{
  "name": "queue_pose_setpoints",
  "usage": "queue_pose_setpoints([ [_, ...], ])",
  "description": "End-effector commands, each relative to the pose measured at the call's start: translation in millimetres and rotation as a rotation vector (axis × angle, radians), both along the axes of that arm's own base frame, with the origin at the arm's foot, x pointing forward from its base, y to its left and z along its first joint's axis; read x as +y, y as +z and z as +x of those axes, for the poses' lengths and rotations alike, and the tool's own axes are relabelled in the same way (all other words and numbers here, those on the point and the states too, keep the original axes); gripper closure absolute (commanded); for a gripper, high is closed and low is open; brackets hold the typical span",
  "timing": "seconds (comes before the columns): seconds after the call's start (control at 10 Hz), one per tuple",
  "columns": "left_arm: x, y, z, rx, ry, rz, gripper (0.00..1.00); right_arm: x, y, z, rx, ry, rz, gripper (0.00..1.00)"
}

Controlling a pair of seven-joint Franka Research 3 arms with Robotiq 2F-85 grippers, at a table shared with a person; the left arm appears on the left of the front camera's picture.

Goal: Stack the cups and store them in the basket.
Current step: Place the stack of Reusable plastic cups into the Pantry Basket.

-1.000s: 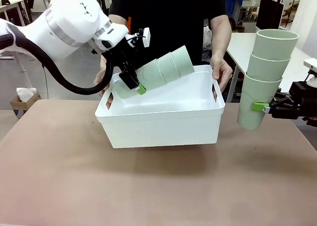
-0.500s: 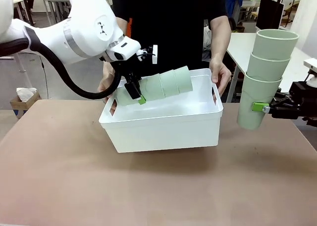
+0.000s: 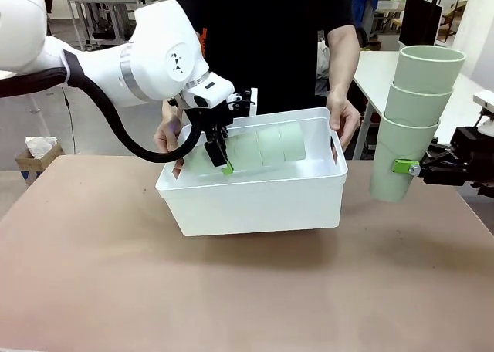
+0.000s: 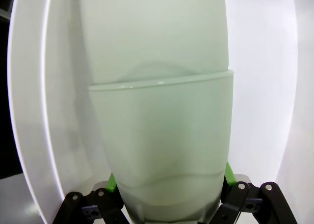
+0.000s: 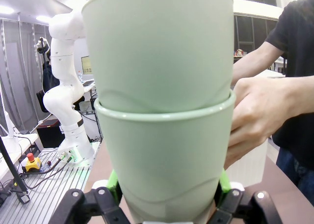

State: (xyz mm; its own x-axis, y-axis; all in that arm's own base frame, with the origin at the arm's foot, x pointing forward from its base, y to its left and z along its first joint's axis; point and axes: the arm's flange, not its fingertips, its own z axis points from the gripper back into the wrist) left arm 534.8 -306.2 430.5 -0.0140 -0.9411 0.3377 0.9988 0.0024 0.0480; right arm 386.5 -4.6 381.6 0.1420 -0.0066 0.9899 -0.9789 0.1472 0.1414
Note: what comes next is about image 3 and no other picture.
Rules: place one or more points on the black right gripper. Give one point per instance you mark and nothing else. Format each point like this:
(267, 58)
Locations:
(472, 155)

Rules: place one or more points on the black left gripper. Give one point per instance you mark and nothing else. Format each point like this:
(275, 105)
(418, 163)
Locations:
(212, 118)

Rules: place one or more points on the white plastic basket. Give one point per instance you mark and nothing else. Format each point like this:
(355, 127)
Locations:
(251, 205)

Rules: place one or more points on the person's left forearm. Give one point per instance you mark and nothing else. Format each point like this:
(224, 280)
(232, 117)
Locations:
(343, 58)

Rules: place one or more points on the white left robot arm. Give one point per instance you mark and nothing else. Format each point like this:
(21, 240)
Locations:
(154, 58)

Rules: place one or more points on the person's right hand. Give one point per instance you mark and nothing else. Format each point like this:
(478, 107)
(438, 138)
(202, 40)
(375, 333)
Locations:
(168, 132)

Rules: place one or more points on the person's left hand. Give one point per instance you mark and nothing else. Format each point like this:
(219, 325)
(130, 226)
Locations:
(343, 112)

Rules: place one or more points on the white side table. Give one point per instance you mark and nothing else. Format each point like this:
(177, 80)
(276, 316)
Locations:
(376, 70)

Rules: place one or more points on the person in black shirt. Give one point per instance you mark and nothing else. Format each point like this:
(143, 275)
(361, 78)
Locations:
(270, 39)

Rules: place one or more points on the grey white garment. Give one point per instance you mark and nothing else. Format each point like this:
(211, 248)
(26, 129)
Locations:
(322, 66)

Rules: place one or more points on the wooden chair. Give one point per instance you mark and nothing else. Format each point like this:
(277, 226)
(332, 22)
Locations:
(454, 22)

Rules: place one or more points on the black computer monitor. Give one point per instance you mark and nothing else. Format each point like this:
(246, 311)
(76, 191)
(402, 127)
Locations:
(420, 20)

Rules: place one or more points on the blue jacket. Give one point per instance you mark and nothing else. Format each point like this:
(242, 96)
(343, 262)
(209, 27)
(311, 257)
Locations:
(363, 2)

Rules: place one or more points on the white crumpled paper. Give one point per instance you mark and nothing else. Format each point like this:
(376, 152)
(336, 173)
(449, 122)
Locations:
(40, 145)

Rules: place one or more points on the brown cardboard box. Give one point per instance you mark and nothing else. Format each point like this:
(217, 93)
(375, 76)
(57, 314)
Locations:
(38, 170)

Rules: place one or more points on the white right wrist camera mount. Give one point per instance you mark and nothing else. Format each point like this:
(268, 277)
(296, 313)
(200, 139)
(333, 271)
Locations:
(486, 99)

